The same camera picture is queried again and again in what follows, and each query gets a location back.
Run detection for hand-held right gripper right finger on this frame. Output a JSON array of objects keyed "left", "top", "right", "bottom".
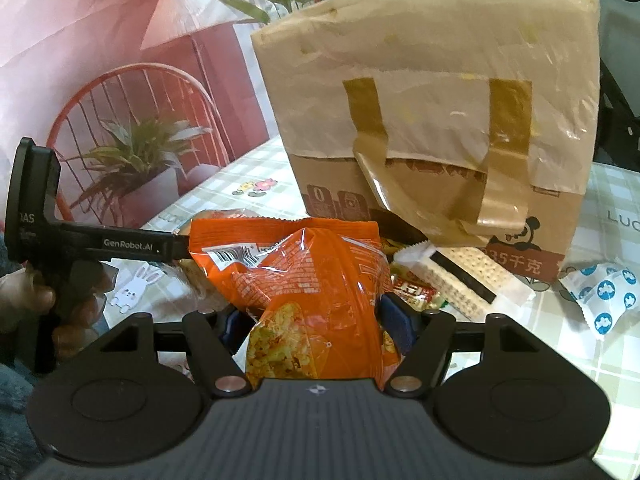
[{"left": 377, "top": 292, "right": 548, "bottom": 396}]

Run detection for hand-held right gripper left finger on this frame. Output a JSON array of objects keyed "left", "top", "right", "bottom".
[{"left": 92, "top": 310, "right": 251, "bottom": 400}]

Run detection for gold red-label packet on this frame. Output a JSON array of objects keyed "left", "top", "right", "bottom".
[{"left": 390, "top": 275, "right": 451, "bottom": 313}]

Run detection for orange snack packet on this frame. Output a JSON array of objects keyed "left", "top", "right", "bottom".
[{"left": 189, "top": 217, "right": 403, "bottom": 393}]

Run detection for person's left hand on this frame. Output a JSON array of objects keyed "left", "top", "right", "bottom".
[{"left": 22, "top": 266, "right": 119, "bottom": 358}]

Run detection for white wafer packet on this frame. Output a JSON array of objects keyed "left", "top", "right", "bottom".
[{"left": 392, "top": 240, "right": 538, "bottom": 321}]

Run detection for blue garment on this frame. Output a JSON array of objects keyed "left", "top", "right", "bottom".
[{"left": 0, "top": 360, "right": 48, "bottom": 466}]

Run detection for white blue-dotted packet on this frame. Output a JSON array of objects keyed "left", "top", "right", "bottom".
[{"left": 560, "top": 260, "right": 640, "bottom": 343}]

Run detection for printed backdrop cloth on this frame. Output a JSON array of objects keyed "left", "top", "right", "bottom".
[{"left": 0, "top": 0, "right": 331, "bottom": 241}]

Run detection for black exercise bike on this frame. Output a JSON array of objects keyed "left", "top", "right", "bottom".
[{"left": 530, "top": 0, "right": 640, "bottom": 171}]

